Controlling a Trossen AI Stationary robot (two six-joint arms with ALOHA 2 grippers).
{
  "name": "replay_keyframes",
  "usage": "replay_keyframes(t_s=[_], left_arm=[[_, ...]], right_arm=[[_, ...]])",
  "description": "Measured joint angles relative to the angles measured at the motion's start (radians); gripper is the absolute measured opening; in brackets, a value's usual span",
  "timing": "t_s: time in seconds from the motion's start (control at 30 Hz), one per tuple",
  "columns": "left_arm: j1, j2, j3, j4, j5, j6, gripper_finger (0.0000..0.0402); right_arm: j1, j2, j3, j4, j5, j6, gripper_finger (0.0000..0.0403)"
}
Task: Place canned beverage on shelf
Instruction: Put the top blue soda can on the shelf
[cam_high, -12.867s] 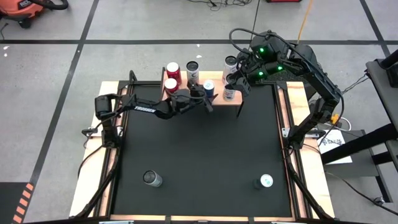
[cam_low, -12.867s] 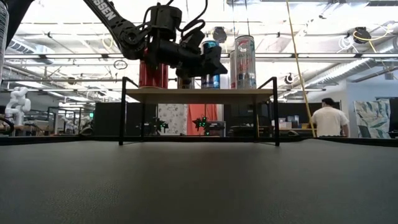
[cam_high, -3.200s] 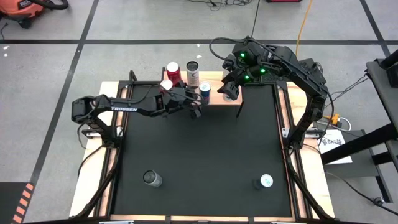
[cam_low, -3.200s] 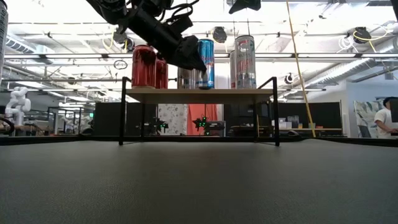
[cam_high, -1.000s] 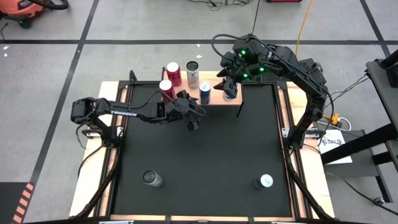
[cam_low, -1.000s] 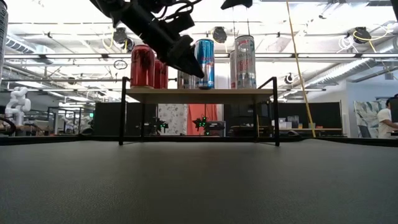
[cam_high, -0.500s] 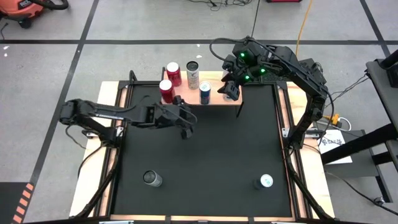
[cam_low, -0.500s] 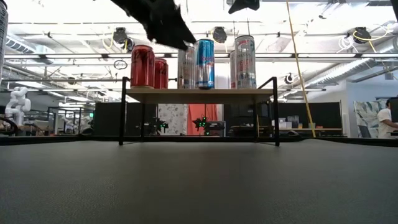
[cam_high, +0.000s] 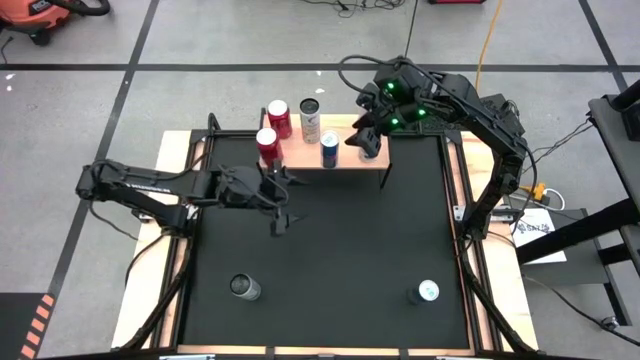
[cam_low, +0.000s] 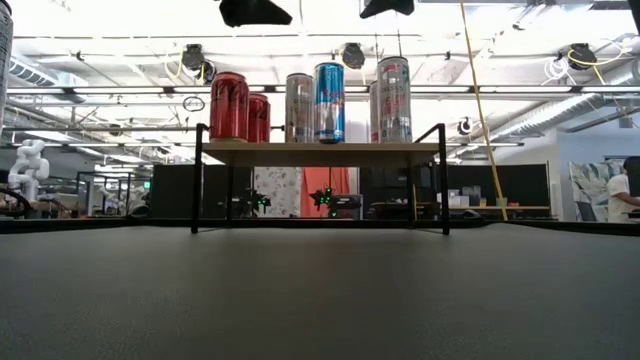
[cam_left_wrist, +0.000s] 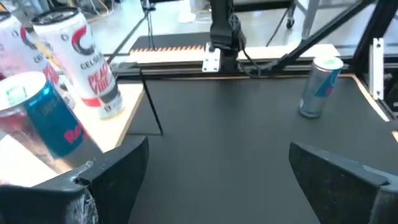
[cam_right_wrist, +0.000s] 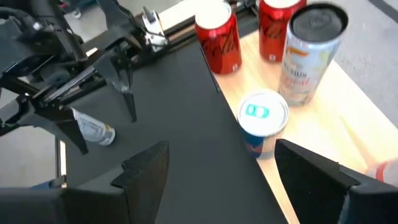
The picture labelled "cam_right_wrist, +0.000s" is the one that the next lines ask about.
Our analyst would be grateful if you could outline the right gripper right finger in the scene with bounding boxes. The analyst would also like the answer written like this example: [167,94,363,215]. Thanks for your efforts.
[275,139,398,224]

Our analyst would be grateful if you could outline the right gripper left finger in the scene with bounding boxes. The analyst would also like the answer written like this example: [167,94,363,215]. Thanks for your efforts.
[0,139,170,224]

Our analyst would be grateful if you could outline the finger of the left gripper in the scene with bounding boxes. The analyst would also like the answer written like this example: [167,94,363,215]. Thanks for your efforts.
[93,51,137,124]
[18,107,90,156]

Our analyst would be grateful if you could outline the silver Celsius can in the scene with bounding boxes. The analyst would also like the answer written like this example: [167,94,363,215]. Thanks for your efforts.
[71,107,116,147]

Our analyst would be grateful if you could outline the white Celsius energy can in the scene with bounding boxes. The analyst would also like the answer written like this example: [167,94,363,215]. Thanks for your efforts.
[366,158,398,187]

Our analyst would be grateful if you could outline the red Coca-Cola Zero can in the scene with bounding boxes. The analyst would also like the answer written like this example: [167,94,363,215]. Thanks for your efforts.
[258,0,308,63]
[195,1,243,75]

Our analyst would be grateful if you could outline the dark can white lid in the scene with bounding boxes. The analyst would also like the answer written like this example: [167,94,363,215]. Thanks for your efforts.
[236,88,290,160]

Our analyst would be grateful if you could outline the white Celsius Peach Vibe can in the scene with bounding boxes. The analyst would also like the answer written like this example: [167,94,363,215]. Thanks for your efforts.
[278,2,349,106]

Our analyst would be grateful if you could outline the wooden shelf black metal legs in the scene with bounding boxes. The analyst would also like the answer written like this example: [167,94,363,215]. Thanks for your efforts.
[198,29,398,224]

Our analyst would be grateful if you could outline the silver metal bracket plate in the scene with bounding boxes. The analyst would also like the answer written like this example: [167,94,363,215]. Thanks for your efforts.
[141,6,169,54]

